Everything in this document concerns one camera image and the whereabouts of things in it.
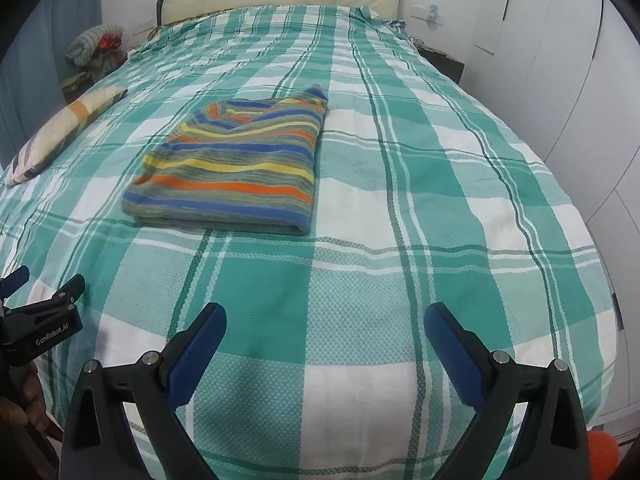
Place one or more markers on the green plaid blanket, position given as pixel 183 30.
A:
pixel 440 210

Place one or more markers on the striped cream pillow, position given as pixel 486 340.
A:
pixel 55 130

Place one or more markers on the blue wall hook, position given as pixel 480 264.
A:
pixel 431 12

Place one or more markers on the person's left hand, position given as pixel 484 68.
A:
pixel 32 400

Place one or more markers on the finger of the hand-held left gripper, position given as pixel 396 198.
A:
pixel 62 292
pixel 15 280

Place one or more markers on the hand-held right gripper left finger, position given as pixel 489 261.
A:
pixel 197 350

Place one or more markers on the pile of clothes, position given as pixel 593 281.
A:
pixel 92 42

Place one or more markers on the white wardrobe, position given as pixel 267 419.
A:
pixel 575 85

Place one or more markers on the blue checked cloth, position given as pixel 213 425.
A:
pixel 397 26

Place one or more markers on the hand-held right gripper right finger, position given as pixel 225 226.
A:
pixel 452 350

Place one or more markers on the grey blue curtain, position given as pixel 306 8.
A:
pixel 45 60

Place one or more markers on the striped knit sweater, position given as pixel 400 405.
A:
pixel 225 175

